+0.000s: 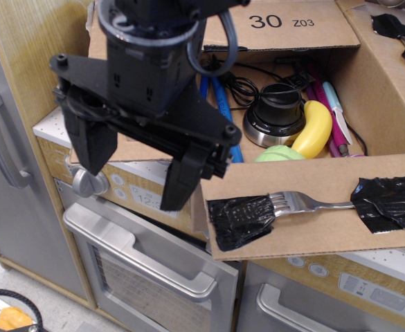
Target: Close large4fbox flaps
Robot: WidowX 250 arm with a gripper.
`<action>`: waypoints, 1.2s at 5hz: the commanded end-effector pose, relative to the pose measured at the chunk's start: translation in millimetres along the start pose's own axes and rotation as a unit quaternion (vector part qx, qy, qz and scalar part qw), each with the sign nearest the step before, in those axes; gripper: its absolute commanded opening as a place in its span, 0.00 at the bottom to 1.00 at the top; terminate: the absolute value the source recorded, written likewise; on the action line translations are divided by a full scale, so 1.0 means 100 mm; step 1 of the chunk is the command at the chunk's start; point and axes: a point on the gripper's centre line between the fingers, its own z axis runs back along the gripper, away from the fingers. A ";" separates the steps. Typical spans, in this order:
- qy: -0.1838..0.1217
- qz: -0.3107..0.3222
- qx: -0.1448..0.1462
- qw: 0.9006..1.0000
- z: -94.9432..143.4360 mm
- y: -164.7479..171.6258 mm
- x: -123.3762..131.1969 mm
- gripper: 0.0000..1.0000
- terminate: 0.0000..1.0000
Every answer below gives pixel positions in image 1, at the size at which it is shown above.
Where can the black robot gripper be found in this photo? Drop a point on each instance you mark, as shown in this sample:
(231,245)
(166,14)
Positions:
(146,88)

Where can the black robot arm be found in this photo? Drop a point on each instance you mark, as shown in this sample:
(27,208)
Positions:
(219,46)

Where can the silver oven knob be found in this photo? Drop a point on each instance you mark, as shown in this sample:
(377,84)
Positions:
(86,184)

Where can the blue marker pen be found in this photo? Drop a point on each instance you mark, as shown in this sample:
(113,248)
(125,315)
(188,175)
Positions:
(222,105)

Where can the black tape patch left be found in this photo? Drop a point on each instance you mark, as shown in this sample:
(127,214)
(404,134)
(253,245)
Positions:
(241,220)

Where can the black tape patch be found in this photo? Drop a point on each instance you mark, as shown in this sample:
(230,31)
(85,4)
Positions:
(241,220)
(380,203)

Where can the toy oven with silver door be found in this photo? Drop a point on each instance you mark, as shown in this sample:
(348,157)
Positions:
(148,279)

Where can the grey toy fridge door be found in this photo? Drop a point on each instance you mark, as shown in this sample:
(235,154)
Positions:
(32,237)

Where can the green toy ball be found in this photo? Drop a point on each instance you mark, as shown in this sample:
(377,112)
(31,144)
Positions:
(279,153)

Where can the black silver 3D mouse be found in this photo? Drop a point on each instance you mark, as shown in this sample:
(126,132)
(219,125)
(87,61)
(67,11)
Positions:
(276,117)

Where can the silver metal fork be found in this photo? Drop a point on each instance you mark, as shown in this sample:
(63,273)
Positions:
(292,202)

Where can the yellow toy banana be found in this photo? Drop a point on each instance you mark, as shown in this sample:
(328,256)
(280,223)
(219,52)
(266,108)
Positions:
(312,139)

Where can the magenta pen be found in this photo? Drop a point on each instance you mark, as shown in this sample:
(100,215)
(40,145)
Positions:
(338,144)

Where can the orange object on floor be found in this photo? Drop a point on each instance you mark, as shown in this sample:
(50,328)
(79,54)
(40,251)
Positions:
(14,318)

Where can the toy dishwasher silver door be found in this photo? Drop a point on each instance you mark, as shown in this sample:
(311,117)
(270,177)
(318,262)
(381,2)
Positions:
(273,302)

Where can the black tape patch right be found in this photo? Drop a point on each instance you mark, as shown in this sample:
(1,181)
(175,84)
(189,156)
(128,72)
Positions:
(380,203)

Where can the large cardboard box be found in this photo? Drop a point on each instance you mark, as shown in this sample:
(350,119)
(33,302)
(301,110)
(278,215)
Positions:
(367,71)

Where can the wooden toy kitchen frame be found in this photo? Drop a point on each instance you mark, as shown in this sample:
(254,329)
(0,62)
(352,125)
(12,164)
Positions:
(32,31)

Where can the light blue handled knife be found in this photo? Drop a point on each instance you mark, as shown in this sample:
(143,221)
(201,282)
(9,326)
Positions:
(337,109)

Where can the black ring object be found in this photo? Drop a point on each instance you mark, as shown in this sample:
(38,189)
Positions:
(38,324)

